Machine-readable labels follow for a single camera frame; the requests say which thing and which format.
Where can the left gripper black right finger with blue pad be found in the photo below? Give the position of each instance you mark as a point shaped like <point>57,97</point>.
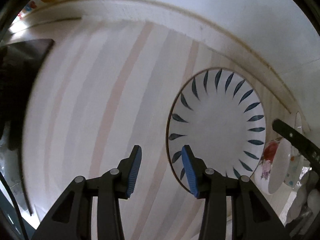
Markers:
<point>252,215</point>

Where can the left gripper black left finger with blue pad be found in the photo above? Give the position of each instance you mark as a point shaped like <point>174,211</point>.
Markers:
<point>71,215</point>

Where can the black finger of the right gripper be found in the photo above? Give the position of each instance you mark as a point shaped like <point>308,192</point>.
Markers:
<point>307,148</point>

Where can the white bowl blue dots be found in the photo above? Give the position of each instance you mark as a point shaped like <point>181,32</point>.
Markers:
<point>295,168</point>

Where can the white plate pink flowers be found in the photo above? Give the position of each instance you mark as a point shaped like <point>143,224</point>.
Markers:
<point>273,166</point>

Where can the white plate blue leaf pattern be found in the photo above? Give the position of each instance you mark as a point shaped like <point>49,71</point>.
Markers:
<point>221,117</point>

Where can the striped cat table mat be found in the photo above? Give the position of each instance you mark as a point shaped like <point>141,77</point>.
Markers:
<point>104,88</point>

